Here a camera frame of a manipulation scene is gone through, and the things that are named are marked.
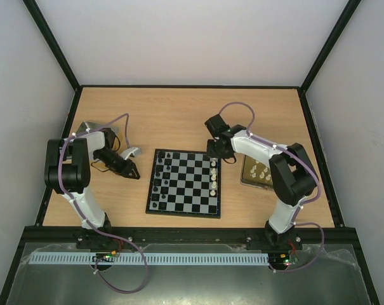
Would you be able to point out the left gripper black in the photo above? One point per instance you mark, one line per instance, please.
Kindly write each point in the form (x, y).
(129, 168)

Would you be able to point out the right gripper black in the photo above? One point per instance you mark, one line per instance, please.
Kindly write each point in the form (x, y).
(215, 152)

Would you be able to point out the gold metal tin tray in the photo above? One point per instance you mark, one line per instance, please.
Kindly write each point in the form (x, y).
(255, 174)

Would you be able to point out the black white chess board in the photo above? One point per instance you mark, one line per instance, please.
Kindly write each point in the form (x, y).
(185, 183)

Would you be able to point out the silver metal tin tray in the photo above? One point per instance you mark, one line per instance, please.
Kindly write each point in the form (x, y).
(93, 128)

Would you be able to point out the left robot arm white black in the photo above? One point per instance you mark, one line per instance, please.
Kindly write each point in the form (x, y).
(68, 172)

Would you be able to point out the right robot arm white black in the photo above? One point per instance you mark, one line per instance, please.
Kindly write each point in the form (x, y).
(292, 174)

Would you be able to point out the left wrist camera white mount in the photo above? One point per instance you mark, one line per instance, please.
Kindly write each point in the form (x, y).
(131, 152)

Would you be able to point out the light blue slotted cable duct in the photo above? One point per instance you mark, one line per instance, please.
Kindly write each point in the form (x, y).
(152, 259)

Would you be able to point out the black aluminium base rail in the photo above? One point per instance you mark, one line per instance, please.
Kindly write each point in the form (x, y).
(252, 239)

